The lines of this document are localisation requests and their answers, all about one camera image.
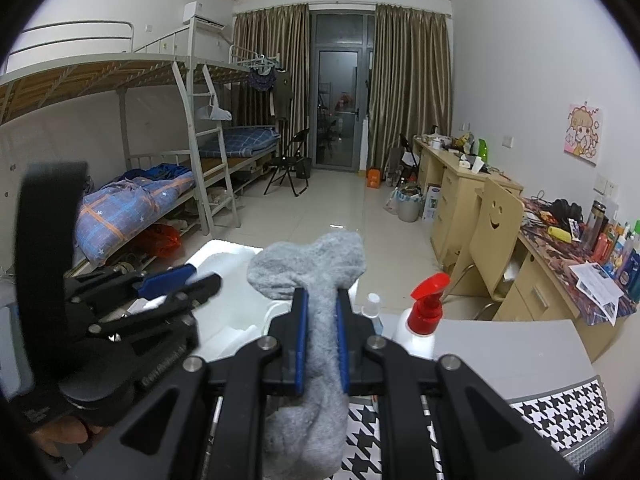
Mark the person's left hand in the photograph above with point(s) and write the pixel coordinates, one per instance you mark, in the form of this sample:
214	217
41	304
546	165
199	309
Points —
67	430

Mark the olive curtain left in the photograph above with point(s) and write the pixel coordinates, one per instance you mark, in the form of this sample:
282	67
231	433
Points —
274	44

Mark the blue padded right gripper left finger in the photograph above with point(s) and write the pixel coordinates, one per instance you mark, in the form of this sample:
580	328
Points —
300	309

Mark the white bottle red pump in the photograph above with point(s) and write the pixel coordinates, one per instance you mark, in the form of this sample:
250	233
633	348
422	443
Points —
415	330

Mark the olive curtain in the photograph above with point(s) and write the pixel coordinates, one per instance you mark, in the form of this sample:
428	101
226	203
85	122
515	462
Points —
274	44
411	80

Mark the anime wall poster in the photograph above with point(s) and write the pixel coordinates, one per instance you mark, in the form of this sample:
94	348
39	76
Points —
583	134

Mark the white foam box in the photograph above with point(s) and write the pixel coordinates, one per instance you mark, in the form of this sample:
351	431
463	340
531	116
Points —
235	299

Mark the blue plaid bedding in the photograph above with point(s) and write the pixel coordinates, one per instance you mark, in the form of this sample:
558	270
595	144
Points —
114	215

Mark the wooden smiley chair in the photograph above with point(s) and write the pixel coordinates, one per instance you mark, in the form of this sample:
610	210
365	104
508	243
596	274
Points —
489	255

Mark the olive curtain right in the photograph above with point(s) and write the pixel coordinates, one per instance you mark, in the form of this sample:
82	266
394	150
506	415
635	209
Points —
411	80

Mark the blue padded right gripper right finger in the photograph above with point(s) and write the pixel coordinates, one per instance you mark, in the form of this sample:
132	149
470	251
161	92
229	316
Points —
343	310

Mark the houndstooth table cloth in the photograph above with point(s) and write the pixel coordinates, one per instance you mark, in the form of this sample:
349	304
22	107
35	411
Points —
573	420

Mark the black folding chair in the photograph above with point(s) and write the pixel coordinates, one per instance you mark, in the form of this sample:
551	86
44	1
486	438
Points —
293	165

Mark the glass balcony door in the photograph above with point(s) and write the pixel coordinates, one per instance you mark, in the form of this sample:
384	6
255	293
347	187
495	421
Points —
341	44

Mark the metal bunk bed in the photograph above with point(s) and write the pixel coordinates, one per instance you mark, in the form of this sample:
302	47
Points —
152	111

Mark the yellow object on desk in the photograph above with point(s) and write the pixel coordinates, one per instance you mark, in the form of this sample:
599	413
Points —
560	234

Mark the wooden desk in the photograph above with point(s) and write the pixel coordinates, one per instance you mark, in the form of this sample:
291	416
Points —
544	289

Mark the grey fuzzy sock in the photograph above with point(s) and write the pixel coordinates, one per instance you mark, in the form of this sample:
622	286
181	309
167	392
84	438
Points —
305	435

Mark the white air conditioner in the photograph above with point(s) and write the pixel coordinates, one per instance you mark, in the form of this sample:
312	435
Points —
198	11

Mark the orange bag on floor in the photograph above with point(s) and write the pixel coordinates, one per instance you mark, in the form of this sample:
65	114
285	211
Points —
374	178

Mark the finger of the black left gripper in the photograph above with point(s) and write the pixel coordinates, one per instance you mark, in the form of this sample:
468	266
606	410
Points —
115	286
177	305

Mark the printed paper sheets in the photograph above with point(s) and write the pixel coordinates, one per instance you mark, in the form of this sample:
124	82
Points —
598	286

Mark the blue box on desk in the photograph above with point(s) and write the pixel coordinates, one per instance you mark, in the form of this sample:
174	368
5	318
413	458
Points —
629	271

